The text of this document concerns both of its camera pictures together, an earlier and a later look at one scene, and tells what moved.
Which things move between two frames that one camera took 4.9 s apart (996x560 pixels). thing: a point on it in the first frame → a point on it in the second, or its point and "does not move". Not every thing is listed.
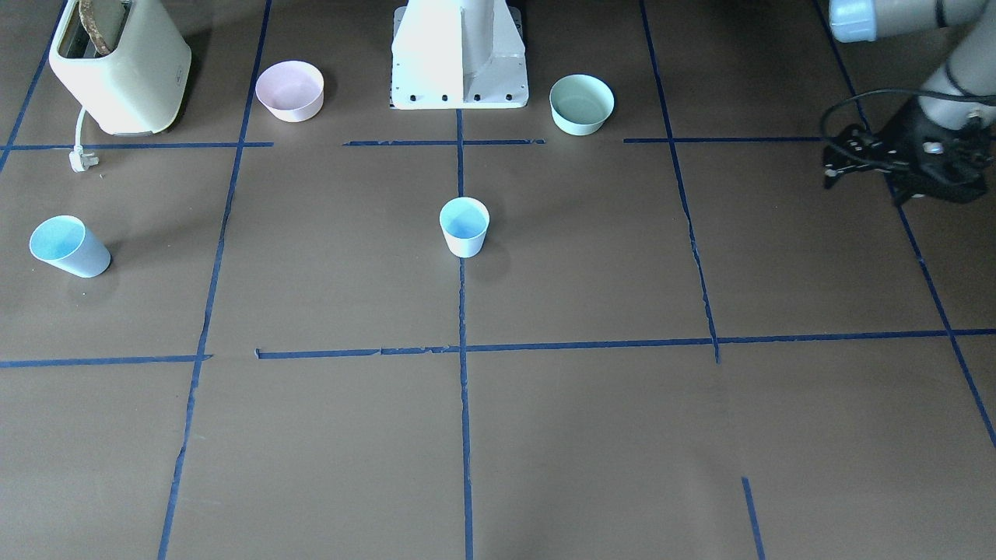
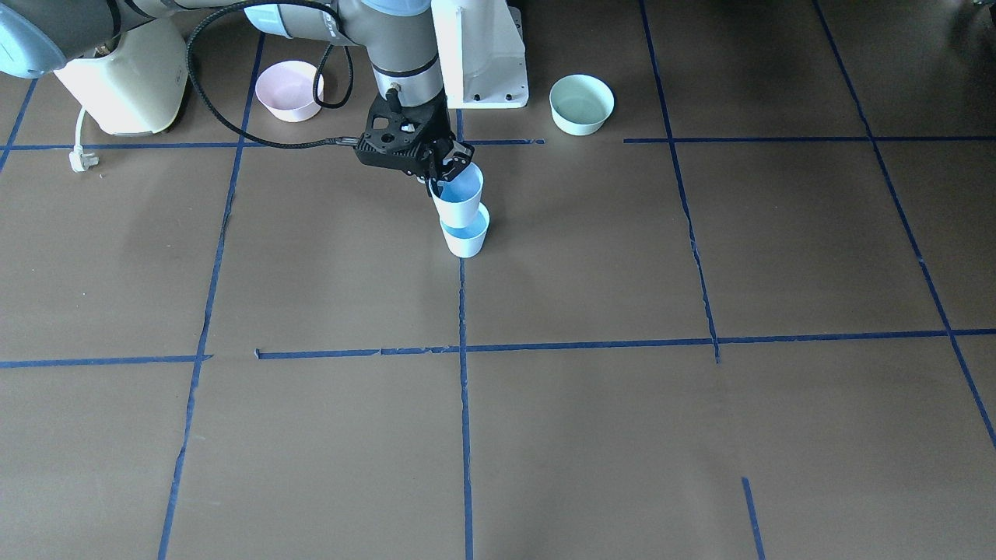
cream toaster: x=139 y=88 does not move
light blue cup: x=464 y=221 does not move
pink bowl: x=292 y=91 does not move
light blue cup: x=66 y=240 → x=459 y=197
